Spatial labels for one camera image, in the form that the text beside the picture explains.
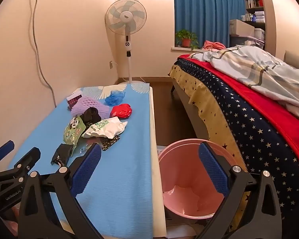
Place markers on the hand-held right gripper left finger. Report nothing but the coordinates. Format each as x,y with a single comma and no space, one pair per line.
87,169

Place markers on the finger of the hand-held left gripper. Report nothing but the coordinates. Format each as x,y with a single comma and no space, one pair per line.
27,160
5,149

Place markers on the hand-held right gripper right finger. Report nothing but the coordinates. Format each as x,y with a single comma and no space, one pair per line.
213,171

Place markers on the pink plastic bucket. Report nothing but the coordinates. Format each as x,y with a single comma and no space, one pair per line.
184,169

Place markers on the black packet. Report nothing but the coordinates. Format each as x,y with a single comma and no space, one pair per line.
62,153

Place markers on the white bag with green print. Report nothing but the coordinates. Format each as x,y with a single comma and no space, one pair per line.
109,127

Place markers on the black cloth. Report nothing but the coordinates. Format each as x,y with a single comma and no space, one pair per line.
91,114

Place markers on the purple foam net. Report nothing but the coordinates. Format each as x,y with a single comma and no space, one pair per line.
86,104

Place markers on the red plastic bag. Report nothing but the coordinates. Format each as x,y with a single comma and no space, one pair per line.
122,110

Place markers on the magenta black patterned box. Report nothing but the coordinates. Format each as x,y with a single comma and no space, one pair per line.
73,101

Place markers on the clear plastic wrapper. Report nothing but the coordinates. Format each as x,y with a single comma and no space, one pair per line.
82,149

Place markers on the blue crane print tablecloth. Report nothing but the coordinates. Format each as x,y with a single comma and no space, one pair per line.
119,179

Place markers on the dark patterned packet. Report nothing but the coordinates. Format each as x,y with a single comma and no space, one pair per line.
109,142

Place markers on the green panda print packet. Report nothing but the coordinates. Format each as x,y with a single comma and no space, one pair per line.
73,129

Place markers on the blue plastic bag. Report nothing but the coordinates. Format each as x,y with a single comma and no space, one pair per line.
114,99

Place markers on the red blanket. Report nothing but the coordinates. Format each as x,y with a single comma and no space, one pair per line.
264,104

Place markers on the light blue plaid duvet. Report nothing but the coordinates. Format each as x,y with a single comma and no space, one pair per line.
264,67

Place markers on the pink clothes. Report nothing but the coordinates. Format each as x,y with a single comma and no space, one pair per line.
211,45

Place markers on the white window sill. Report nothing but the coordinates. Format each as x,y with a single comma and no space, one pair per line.
179,49

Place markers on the potted green plant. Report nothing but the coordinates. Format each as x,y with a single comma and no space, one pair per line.
186,42

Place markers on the grey plastic storage bin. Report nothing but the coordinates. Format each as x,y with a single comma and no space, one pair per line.
239,41

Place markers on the white lidded container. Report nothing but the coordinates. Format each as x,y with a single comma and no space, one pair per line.
259,34

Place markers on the white cardboard box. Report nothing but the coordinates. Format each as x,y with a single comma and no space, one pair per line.
240,27

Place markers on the white standing fan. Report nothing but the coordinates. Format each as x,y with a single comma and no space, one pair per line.
125,15

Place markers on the white packs on shelf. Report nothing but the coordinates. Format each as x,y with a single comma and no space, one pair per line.
256,17

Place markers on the blue curtain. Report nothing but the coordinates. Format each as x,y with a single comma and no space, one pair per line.
201,10

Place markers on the wooden bookshelf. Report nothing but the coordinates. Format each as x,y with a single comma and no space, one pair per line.
259,10

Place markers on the row of books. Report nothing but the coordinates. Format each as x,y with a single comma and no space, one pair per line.
254,3

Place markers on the white wall socket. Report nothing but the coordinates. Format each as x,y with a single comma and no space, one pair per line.
111,64

